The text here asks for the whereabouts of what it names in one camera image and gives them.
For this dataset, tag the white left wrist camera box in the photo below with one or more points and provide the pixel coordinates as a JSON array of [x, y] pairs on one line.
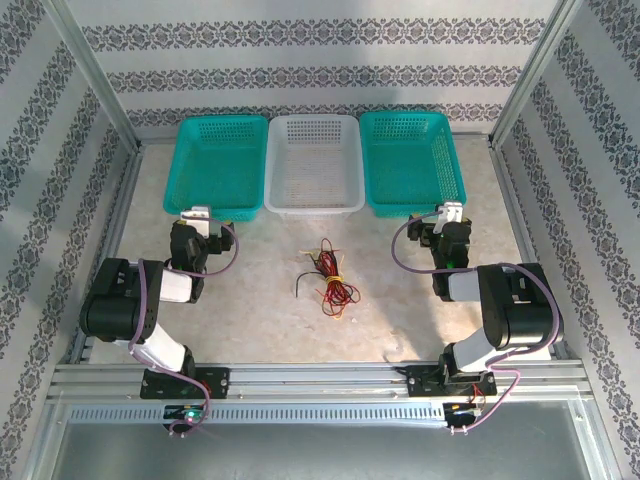
[[197, 216]]

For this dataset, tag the aluminium frame post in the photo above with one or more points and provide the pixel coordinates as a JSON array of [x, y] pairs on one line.
[[95, 65], [530, 75]]

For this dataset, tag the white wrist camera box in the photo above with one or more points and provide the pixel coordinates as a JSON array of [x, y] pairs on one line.
[[451, 212], [197, 216]]

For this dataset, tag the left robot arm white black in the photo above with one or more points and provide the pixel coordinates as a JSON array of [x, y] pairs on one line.
[[170, 287]]

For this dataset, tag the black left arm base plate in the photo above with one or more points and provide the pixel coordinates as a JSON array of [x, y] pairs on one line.
[[220, 380]]

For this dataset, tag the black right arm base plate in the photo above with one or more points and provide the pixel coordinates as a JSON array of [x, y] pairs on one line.
[[420, 382]]

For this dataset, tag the teal plastic basket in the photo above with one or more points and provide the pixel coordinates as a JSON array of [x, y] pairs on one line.
[[410, 160], [215, 165]]

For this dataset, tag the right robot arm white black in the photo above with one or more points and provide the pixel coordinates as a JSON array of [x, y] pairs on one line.
[[520, 310]]

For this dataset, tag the aluminium mounting rail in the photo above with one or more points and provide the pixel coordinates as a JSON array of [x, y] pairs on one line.
[[320, 380]]

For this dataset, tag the aluminium side rail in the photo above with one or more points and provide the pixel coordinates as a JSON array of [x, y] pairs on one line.
[[100, 280], [519, 210]]

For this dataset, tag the white plastic basket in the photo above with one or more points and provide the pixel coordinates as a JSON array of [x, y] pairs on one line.
[[312, 165]]

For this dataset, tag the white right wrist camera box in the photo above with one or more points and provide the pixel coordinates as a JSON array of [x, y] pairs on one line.
[[451, 212]]

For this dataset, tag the grey metal sheet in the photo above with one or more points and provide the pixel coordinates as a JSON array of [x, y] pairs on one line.
[[320, 455]]

